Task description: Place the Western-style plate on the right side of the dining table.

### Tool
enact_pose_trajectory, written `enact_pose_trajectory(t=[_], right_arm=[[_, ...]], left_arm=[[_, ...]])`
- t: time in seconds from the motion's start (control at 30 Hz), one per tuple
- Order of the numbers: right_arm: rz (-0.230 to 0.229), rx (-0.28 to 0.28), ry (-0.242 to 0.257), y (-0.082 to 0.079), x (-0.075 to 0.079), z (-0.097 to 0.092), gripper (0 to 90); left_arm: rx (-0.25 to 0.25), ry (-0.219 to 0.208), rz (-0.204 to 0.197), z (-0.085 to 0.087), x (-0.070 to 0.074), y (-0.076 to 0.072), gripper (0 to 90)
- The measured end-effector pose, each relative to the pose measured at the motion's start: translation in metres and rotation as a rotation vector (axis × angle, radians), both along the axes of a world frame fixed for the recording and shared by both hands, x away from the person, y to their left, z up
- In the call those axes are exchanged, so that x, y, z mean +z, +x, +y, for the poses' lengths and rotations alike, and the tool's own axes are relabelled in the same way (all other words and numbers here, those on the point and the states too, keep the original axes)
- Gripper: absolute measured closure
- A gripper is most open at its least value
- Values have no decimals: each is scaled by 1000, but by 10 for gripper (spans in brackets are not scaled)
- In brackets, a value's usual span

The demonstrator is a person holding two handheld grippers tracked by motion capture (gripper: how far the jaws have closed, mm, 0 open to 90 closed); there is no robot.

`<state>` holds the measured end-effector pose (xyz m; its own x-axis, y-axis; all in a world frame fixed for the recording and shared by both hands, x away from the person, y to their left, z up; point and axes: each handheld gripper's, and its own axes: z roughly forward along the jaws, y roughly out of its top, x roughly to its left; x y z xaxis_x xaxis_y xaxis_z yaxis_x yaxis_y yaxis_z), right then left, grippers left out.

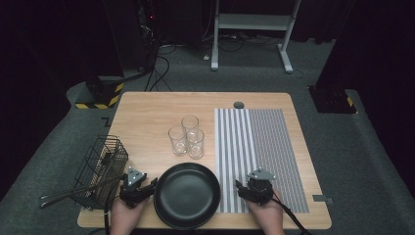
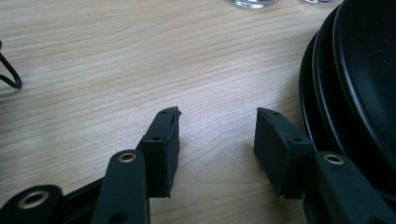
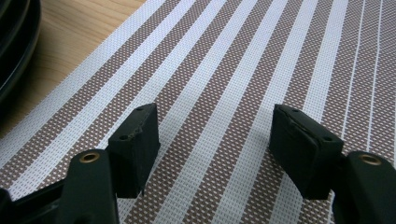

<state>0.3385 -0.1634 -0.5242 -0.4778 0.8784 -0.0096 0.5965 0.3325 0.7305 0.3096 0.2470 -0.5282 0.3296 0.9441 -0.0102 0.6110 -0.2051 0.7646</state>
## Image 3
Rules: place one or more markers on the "brown white striped placemat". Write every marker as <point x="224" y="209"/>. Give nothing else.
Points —
<point x="218" y="93"/>

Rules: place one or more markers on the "black plate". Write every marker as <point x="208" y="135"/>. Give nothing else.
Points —
<point x="14" y="18"/>
<point x="28" y="46"/>

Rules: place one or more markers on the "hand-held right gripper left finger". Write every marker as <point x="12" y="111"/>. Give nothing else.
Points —
<point x="134" y="155"/>

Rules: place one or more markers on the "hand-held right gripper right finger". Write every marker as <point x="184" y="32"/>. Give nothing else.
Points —
<point x="305" y="155"/>

